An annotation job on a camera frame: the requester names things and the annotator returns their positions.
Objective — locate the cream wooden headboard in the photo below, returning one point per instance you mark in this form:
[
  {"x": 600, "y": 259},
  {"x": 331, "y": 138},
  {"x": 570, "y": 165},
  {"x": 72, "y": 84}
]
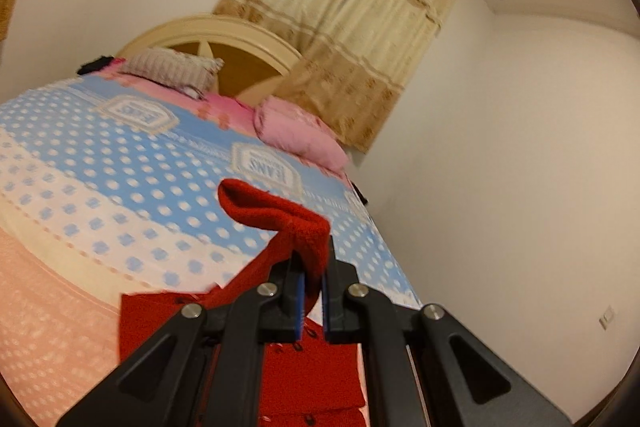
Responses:
[{"x": 225, "y": 29}]

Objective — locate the grey striped pillow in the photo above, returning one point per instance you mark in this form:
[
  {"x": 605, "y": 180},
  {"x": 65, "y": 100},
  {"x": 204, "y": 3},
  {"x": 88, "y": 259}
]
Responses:
[{"x": 165, "y": 67}]

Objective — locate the dark cloth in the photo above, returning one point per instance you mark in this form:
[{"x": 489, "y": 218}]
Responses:
[{"x": 95, "y": 66}]

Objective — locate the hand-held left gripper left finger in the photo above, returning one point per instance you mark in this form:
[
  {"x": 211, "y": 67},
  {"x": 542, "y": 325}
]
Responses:
[{"x": 299, "y": 307}]

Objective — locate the white wall socket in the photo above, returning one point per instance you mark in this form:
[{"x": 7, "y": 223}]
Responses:
[{"x": 607, "y": 317}]

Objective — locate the pink pillow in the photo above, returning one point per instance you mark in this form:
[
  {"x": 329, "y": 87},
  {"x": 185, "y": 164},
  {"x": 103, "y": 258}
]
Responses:
[{"x": 295, "y": 132}]

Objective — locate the red knitted sweater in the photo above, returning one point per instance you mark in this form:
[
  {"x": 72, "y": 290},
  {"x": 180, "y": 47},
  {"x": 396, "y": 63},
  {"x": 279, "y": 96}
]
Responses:
[{"x": 265, "y": 204}]

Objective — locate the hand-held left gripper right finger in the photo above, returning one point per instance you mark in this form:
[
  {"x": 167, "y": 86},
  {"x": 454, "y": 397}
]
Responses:
[{"x": 324, "y": 307}]

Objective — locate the polka dot printed blanket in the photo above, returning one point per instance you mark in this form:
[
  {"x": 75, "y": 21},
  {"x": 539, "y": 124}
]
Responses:
[{"x": 125, "y": 187}]

